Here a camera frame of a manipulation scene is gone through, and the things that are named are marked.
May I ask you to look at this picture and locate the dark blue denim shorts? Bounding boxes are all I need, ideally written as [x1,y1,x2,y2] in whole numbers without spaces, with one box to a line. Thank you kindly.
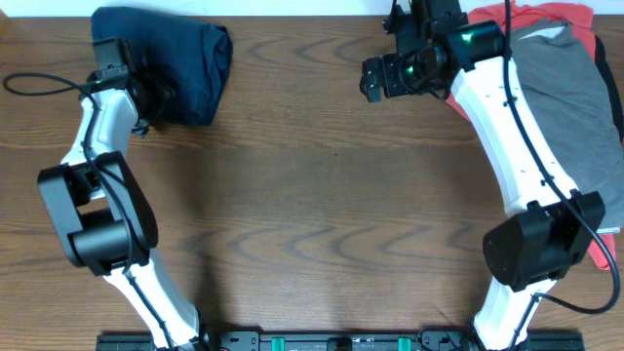
[91,7,233,126]

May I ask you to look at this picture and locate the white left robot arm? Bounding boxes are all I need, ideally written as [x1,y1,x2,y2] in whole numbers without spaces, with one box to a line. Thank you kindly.
[37,73,219,350]

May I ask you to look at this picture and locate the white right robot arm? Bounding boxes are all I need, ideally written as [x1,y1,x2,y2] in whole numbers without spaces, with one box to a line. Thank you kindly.
[360,13,605,350]

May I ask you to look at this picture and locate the grey shorts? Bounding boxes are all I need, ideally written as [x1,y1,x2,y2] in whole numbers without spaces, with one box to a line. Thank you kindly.
[511,19,623,234]

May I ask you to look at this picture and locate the black garment under pile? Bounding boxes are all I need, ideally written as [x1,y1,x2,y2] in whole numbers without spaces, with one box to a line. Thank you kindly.
[595,35,623,142]

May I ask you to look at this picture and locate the red garment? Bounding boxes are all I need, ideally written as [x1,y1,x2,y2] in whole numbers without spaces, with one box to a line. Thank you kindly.
[446,1,619,271]

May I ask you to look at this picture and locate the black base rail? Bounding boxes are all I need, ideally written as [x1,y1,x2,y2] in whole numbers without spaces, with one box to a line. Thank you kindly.
[95,328,586,351]

